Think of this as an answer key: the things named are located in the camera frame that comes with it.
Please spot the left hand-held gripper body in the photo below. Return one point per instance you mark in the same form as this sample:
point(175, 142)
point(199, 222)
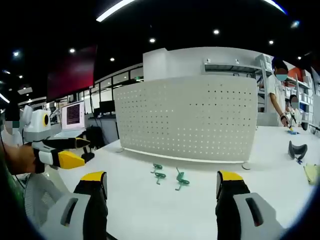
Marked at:
point(35, 127)

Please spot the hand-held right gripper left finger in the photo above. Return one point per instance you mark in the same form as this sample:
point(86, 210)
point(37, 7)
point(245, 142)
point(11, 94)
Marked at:
point(85, 212)

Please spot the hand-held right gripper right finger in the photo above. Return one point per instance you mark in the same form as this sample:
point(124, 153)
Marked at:
point(237, 212)

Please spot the green hook assembly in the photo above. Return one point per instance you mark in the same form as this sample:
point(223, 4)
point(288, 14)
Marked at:
point(181, 178)
point(160, 176)
point(157, 167)

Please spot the white perforated mounting plate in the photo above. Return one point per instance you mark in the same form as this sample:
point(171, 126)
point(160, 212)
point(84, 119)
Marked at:
point(185, 117)

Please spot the person's left hand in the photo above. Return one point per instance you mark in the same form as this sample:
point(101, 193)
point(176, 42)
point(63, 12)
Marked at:
point(21, 160)

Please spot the open laptop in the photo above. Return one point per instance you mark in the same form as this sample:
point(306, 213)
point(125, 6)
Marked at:
point(73, 117)

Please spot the black backpack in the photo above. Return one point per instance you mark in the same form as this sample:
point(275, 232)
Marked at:
point(95, 138)

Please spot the white mesh office chair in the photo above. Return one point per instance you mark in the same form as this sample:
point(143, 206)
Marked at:
point(42, 195)

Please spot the black computer monitor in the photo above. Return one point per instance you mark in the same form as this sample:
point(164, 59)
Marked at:
point(107, 107)

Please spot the large dark red screen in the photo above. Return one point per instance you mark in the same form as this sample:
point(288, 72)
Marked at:
point(72, 75)

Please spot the pale yellow cloth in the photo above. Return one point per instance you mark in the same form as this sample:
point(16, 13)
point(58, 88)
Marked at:
point(312, 175)

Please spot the small blue object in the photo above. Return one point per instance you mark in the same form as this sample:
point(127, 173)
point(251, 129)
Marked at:
point(293, 132)

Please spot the long ceiling light strip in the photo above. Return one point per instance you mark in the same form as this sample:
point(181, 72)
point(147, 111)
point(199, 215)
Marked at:
point(112, 11)

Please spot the metal storage shelving rack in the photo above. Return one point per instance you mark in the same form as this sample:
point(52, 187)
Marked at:
point(303, 87)

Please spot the grey wall shelf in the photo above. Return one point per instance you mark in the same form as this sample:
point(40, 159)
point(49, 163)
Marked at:
point(230, 67)

